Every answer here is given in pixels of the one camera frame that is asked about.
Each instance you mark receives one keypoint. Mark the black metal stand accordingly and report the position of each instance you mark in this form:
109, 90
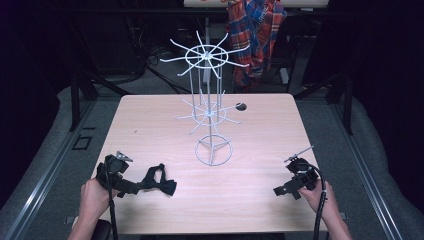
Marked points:
75, 100
348, 106

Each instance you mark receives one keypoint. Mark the person's left hand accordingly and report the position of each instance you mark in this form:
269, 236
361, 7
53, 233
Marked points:
95, 198

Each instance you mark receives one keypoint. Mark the black bow tie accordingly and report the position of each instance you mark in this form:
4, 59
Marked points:
159, 182

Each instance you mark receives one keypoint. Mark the person's right hand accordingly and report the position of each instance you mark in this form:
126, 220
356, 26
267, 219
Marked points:
321, 200

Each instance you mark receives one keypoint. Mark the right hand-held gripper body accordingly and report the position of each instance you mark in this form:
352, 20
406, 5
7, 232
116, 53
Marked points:
301, 173

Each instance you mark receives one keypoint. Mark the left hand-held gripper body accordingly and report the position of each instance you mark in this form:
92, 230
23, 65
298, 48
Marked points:
113, 166

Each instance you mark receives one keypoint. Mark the aluminium floor rail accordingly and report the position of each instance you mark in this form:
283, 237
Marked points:
43, 180
370, 180

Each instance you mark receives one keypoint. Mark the red blue plaid cloth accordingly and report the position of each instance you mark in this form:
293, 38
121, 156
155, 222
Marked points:
255, 40

